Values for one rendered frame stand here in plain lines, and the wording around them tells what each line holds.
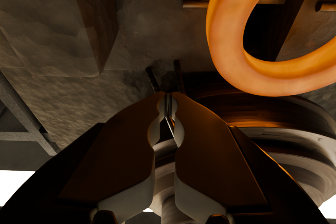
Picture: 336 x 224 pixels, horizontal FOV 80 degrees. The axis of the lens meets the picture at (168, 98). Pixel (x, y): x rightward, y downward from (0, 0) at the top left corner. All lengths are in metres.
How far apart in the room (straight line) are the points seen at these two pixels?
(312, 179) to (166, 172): 0.23
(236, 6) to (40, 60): 0.18
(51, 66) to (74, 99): 0.29
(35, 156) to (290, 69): 9.09
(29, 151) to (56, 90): 8.96
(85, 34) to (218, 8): 0.12
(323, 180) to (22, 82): 0.61
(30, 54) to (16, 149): 9.56
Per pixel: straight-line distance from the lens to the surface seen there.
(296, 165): 0.38
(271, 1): 0.34
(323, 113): 0.43
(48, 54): 0.22
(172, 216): 0.39
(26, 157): 9.35
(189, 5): 0.26
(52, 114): 0.59
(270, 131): 0.31
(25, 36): 0.21
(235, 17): 0.20
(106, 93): 0.47
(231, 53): 0.22
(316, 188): 0.42
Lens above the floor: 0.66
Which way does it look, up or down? 47 degrees up
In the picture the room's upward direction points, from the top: 180 degrees counter-clockwise
